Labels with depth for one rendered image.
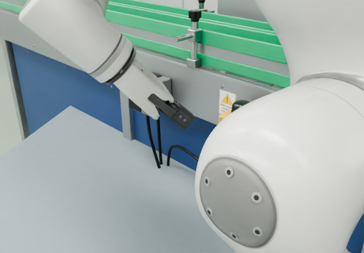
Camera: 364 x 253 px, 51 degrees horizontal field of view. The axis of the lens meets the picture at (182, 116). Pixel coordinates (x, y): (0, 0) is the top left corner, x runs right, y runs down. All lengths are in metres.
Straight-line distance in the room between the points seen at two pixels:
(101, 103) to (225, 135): 1.05
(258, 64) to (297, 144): 0.57
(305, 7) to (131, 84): 0.36
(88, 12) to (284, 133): 0.41
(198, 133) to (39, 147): 0.50
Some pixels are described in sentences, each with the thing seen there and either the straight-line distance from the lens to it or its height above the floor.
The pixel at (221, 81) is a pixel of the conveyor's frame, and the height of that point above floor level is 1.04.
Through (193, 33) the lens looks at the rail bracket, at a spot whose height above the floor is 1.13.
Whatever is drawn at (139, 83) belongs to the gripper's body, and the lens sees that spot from 0.60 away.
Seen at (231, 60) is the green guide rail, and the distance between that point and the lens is 0.84.
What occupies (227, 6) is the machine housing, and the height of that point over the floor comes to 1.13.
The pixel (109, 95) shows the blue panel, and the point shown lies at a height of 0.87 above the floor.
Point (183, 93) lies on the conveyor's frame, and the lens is 0.94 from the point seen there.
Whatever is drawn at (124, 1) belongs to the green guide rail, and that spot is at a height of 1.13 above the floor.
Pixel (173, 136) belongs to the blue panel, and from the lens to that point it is 1.05.
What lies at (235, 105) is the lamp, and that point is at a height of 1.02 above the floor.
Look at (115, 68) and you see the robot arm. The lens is 0.60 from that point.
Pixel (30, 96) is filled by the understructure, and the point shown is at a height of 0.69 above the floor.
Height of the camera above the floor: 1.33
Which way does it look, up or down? 26 degrees down
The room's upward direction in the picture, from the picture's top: straight up
